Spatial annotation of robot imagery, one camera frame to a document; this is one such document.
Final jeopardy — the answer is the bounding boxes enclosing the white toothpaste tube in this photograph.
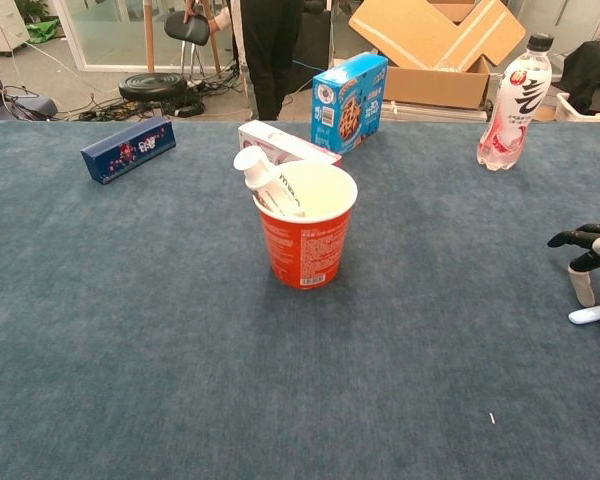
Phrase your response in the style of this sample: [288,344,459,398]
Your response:
[232,146,306,219]

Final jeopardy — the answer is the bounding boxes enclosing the open cardboard box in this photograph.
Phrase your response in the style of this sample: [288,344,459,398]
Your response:
[348,0,527,110]

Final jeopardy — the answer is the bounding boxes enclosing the light blue cookie box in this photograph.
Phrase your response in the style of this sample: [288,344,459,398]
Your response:
[310,51,389,155]

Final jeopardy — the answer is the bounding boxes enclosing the red paper cup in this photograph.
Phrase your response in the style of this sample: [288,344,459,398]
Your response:
[252,159,359,290]

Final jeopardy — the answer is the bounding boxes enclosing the plastic drink bottle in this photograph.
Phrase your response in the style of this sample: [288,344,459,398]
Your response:
[476,32,555,172]

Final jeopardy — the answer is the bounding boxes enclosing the white and pink box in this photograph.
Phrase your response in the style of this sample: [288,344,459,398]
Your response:
[237,119,343,170]

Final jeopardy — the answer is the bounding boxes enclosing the blue grey machine housing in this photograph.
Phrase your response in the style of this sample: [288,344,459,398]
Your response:
[0,42,59,121]

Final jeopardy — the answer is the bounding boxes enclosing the green bag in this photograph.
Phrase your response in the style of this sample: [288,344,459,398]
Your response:
[25,18,61,45]

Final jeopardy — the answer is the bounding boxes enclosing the black cabinet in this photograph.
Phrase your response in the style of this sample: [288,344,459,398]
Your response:
[299,9,334,71]

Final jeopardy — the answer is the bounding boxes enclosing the tangle of floor cables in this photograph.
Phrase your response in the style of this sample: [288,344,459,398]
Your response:
[0,84,206,121]

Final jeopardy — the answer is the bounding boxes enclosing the blue table mat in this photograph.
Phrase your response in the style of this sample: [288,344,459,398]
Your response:
[0,119,600,480]

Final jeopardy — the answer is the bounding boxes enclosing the light blue toothbrush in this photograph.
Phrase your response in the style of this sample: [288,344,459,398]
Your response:
[567,302,600,325]

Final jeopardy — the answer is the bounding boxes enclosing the white plastic crate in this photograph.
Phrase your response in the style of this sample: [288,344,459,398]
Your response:
[554,92,600,124]

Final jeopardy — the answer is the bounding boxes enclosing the wooden pole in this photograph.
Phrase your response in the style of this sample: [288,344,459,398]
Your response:
[143,0,156,75]

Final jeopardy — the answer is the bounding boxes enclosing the white cabinet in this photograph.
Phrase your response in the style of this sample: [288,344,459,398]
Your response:
[0,0,31,53]

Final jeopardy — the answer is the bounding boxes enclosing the aluminium profile beams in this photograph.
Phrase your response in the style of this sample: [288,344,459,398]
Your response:
[379,99,496,124]

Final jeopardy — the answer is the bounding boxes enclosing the person in dark trousers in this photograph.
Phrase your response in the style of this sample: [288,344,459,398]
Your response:
[182,0,304,123]

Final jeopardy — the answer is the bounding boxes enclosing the black round stool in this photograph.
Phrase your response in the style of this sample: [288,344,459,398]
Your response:
[118,72,189,103]

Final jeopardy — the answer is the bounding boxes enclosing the dark blue long box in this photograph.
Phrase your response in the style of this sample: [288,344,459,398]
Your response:
[80,116,177,186]

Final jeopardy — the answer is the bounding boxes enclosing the black chair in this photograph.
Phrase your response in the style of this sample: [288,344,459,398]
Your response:
[163,10,221,81]

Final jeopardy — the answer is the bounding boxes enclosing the black cloth covered object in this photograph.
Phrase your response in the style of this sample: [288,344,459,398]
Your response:
[559,40,600,116]

